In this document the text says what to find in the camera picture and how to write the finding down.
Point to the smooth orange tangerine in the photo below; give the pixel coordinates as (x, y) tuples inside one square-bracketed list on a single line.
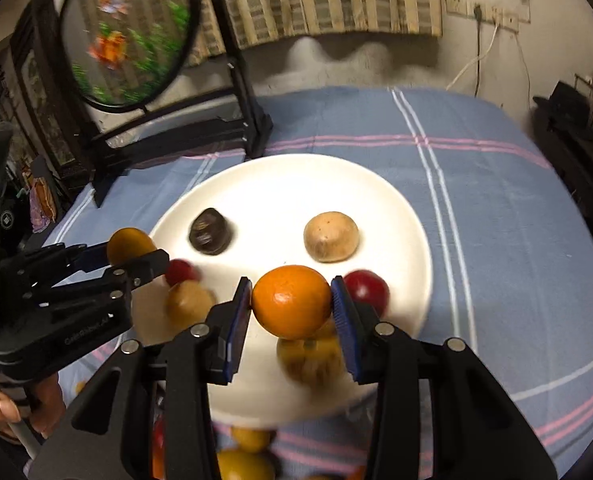
[(129, 245), (291, 300), (357, 473)]

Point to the large dimpled mandarin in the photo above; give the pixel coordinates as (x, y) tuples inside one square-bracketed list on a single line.
[(158, 466)]

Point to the large red plum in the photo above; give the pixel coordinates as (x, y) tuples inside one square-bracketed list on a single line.
[(157, 435)]

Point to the small greenish yellow fruit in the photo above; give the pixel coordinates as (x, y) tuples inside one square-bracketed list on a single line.
[(249, 437)]

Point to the pale yellow passion fruit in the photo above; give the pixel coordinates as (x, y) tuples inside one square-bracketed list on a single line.
[(331, 236), (189, 305)]

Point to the green orange mandarin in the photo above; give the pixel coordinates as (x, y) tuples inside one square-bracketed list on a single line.
[(244, 465)]

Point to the orange purple bag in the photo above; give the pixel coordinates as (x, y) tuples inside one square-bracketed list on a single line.
[(41, 200)]

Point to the white oval plate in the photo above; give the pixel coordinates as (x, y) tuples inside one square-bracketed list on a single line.
[(276, 195)]

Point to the red tomato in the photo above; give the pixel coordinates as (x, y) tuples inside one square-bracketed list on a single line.
[(180, 271)]

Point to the black hat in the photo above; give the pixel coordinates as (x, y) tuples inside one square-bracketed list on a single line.
[(566, 97)]

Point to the black wooden chair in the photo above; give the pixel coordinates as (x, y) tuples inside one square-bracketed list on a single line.
[(239, 90)]

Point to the black wrinkled passion fruit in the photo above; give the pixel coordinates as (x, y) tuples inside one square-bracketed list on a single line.
[(210, 230)]

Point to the blue plaid tablecloth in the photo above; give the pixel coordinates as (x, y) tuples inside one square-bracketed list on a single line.
[(476, 240)]

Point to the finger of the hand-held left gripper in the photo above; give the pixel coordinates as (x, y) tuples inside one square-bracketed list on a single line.
[(146, 265), (94, 256)]

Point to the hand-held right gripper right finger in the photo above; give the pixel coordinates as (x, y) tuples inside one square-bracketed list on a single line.
[(346, 330)]

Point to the white wall outlet strip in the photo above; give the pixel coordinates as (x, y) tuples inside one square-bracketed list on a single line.
[(481, 12)]

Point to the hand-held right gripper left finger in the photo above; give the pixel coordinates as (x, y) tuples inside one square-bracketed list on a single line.
[(239, 325)]

